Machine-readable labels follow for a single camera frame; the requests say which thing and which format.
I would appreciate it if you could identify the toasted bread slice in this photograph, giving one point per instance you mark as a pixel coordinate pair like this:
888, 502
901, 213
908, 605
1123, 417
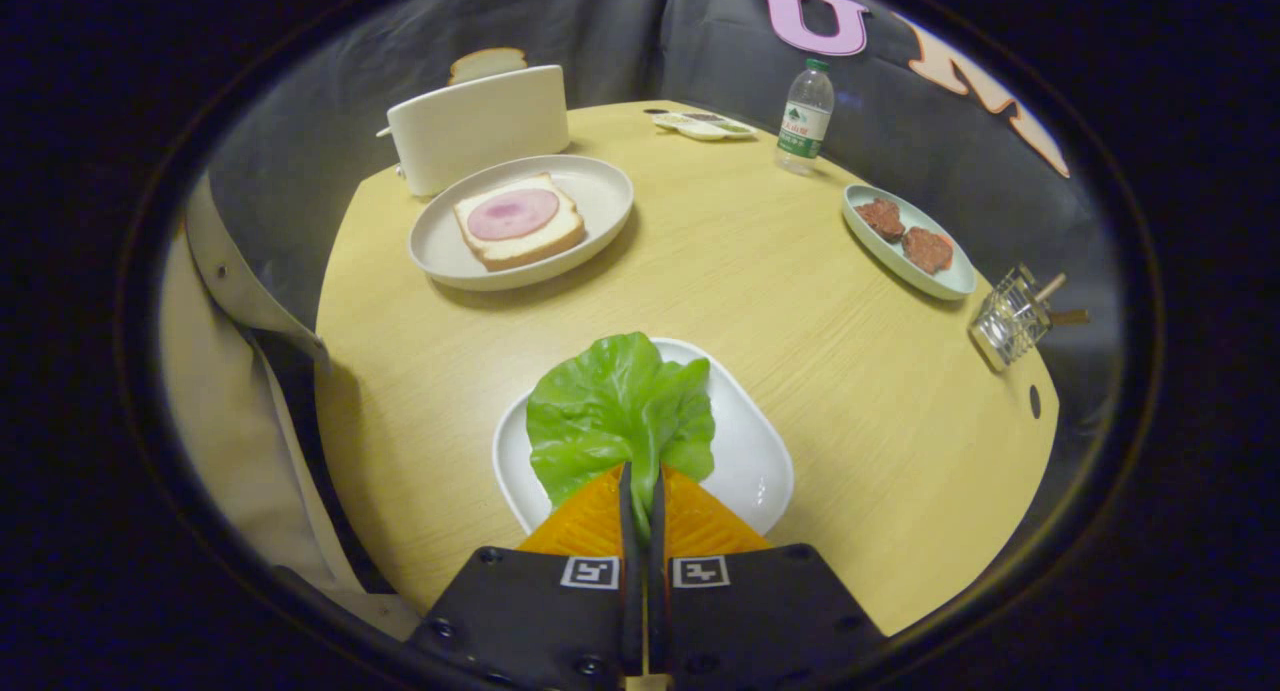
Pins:
487, 63

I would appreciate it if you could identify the clear glass utensil holder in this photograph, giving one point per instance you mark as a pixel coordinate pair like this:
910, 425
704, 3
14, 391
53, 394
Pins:
1005, 326

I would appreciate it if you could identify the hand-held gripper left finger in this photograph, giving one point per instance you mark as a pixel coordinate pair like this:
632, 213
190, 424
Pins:
540, 621

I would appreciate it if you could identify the white bread slice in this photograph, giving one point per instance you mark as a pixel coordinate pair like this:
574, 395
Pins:
525, 251

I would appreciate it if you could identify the pink ham slice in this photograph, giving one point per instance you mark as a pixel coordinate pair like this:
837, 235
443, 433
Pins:
513, 214

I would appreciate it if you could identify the white toaster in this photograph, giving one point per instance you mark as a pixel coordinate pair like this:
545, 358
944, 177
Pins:
480, 131

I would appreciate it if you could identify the person's beige jacket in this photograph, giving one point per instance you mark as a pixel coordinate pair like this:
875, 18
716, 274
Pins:
230, 421

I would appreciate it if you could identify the round white plate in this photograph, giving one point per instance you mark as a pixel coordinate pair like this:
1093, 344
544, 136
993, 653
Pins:
600, 196

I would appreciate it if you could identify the clear water bottle green cap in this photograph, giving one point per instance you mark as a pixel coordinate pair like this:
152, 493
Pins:
803, 126

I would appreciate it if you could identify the white rounded square plate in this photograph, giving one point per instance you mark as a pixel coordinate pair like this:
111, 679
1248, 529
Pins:
745, 451

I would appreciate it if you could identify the pale oval plate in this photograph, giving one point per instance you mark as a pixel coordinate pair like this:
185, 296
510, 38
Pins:
915, 276

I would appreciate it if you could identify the black backdrop cloth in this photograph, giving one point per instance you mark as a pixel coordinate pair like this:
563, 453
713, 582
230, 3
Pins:
620, 31

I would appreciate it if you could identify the brown meat piece orange tip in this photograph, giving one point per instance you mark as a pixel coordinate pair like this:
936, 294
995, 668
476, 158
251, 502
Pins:
928, 250

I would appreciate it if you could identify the green lettuce leaf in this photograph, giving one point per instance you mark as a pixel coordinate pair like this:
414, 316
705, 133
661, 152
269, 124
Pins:
610, 401

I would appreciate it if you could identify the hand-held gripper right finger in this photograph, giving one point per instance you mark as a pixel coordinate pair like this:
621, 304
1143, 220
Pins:
760, 621

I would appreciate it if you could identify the white divided bean dish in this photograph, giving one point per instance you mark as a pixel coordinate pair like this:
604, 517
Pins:
700, 126

